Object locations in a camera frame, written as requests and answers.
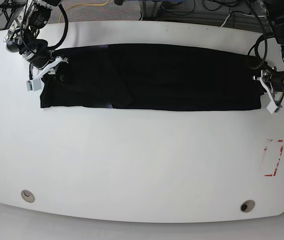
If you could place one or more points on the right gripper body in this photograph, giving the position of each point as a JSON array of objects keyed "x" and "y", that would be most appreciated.
[{"x": 40, "y": 66}]

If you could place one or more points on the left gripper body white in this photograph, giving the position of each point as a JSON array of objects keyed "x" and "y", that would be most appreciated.
[{"x": 273, "y": 83}]

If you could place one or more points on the black T-shirt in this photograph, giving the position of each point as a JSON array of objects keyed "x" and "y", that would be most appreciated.
[{"x": 155, "y": 77}]

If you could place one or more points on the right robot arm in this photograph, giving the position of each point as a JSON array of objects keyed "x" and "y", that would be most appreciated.
[{"x": 22, "y": 38}]

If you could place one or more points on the red tape rectangle marking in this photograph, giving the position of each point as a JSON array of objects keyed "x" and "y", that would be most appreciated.
[{"x": 271, "y": 157}]

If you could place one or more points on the black tripod stand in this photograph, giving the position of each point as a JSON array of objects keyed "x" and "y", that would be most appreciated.
[{"x": 9, "y": 9}]

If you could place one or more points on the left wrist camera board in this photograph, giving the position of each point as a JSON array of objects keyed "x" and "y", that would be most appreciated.
[{"x": 273, "y": 108}]

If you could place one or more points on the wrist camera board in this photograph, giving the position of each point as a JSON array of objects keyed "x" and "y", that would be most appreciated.
[
  {"x": 34, "y": 85},
  {"x": 273, "y": 108}
]

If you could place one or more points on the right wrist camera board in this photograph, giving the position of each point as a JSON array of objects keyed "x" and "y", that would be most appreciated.
[{"x": 34, "y": 85}]

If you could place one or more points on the aluminium frame post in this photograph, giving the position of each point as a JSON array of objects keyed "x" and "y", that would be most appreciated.
[{"x": 150, "y": 9}]

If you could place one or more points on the left table cable grommet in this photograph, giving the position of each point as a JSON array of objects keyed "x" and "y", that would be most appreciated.
[{"x": 27, "y": 196}]

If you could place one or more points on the table cable grommet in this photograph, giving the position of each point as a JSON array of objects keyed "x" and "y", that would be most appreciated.
[
  {"x": 247, "y": 206},
  {"x": 27, "y": 196}
]

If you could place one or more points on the right table cable grommet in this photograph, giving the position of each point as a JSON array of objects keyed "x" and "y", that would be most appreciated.
[{"x": 247, "y": 206}]

